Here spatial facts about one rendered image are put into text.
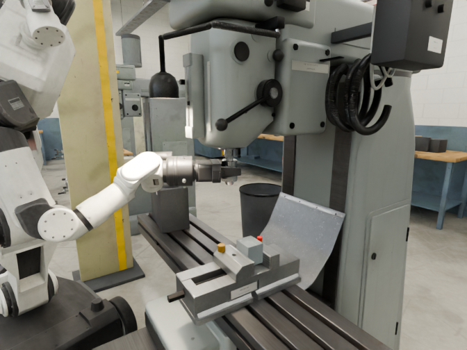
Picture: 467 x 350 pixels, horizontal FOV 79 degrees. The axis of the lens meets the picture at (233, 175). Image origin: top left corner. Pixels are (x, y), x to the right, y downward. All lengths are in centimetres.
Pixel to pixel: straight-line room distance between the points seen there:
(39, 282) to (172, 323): 65
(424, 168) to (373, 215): 397
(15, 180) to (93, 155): 173
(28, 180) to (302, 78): 72
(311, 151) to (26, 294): 122
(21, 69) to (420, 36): 90
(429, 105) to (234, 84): 444
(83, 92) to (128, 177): 171
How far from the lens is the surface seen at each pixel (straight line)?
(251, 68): 76
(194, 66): 76
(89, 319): 137
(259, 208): 274
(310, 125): 88
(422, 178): 508
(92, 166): 247
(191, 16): 79
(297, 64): 83
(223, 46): 74
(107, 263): 275
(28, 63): 87
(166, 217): 122
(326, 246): 105
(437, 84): 501
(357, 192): 103
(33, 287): 141
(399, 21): 76
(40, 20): 82
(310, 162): 110
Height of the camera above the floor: 141
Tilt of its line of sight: 13 degrees down
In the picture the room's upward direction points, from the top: straight up
